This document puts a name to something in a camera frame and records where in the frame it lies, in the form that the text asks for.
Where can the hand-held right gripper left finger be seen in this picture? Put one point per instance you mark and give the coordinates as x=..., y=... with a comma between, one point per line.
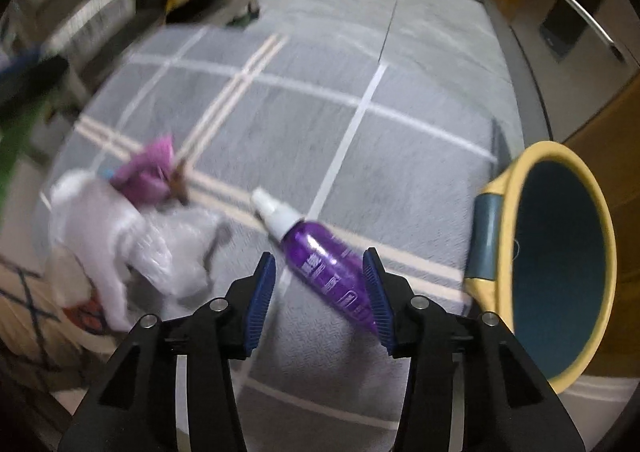
x=260, y=302

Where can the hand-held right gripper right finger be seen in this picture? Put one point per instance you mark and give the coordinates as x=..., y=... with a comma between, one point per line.
x=377, y=302

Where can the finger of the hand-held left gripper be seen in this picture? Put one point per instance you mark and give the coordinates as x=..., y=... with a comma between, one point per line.
x=20, y=61
x=35, y=85

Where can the purple spray bottle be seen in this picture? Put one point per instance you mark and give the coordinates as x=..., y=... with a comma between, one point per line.
x=320, y=262

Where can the yellow-rimmed teal bin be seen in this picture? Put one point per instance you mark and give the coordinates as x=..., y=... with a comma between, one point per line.
x=560, y=262

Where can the white striped box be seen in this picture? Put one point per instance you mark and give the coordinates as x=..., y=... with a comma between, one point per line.
x=95, y=17

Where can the grey plaid cloth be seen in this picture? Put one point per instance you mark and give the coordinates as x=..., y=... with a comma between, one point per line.
x=400, y=172

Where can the pink packet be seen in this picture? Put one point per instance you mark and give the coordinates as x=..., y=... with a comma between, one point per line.
x=147, y=172

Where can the white plastic bag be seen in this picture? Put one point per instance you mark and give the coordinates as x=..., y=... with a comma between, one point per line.
x=115, y=242

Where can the red printed paper cup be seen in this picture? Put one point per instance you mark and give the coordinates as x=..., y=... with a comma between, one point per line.
x=85, y=319

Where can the tall wooden cabinet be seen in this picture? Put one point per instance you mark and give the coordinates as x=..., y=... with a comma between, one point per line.
x=605, y=132

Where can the stainless built-in oven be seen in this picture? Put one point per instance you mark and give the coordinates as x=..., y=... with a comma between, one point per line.
x=557, y=35

